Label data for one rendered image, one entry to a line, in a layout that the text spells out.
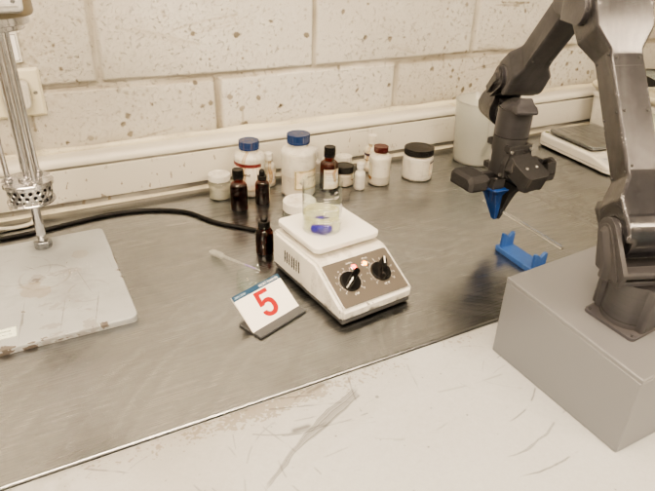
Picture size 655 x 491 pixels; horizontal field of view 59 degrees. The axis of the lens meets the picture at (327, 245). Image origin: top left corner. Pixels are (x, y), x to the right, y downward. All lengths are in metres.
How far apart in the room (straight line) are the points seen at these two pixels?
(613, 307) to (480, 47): 1.01
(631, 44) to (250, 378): 0.59
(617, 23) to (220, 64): 0.77
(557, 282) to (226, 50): 0.80
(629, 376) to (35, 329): 0.73
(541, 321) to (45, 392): 0.60
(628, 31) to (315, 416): 0.56
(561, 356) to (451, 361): 0.14
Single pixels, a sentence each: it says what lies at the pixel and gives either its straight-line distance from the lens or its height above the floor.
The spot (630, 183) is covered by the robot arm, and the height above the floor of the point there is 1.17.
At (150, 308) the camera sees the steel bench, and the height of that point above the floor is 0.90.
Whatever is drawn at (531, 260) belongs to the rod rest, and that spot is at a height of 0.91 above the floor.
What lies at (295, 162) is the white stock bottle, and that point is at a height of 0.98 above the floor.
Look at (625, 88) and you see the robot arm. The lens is 0.74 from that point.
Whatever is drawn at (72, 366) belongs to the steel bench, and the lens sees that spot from 0.82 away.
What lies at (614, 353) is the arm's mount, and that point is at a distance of 0.70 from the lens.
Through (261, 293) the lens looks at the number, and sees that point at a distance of 0.84.
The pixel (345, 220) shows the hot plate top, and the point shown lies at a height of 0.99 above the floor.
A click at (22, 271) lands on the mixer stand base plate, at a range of 1.03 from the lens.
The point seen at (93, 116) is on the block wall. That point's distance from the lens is 1.22.
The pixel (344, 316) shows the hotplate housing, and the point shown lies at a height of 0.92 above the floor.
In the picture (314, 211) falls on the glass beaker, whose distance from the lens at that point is 0.85.
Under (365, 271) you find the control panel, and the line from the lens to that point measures 0.86.
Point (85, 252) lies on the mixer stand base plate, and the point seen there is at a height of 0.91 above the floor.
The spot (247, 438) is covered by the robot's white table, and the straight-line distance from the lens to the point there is 0.68.
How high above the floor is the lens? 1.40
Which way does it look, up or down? 29 degrees down
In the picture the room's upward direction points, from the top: 2 degrees clockwise
